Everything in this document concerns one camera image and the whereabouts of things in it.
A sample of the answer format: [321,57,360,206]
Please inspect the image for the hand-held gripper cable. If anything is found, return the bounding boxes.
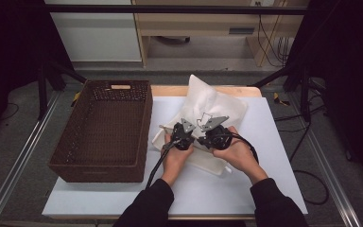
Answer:
[146,139,179,190]
[230,132,260,165]

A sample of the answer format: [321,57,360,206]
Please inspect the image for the black curtain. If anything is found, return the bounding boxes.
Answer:
[0,0,74,141]
[291,0,363,192]

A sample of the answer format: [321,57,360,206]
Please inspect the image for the hanging black cables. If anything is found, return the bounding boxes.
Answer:
[255,1,295,68]

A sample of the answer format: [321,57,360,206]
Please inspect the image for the right hand-held gripper cable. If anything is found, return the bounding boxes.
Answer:
[230,132,260,165]

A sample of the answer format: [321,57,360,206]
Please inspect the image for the brown woven basket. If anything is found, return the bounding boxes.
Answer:
[47,79,154,183]

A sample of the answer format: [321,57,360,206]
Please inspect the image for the person's right hand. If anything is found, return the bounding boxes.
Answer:
[212,126,269,185]

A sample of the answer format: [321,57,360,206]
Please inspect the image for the aluminium rail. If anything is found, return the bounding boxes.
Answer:
[0,90,61,227]
[286,94,363,227]

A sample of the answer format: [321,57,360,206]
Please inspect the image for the light wooden desk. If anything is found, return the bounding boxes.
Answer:
[131,0,310,68]

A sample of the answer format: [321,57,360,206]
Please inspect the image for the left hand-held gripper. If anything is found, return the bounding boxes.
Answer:
[169,117,197,151]

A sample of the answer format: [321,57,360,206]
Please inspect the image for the thin black floor cable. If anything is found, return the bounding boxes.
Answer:
[0,101,21,121]

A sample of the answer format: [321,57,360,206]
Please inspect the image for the left hand-held gripper cable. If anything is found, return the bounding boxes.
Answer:
[146,139,179,190]

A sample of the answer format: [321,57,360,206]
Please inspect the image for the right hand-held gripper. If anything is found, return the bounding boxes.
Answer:
[198,115,234,151]

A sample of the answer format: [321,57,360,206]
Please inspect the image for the person's left hand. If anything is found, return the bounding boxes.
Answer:
[161,133,195,187]

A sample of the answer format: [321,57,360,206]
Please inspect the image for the white cabinet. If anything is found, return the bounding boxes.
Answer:
[43,0,143,62]

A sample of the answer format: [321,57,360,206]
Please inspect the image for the black horizontal frame bar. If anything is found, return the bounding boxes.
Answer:
[43,4,309,16]

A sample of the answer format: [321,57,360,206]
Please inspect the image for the cream drawstring bag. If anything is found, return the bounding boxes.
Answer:
[151,74,249,176]

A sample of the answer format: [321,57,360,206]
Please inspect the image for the black metal stand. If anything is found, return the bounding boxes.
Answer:
[251,61,314,123]
[37,56,88,121]

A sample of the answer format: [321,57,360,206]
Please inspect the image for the yellow black clamp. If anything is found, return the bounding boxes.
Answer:
[70,91,83,107]
[271,92,291,107]

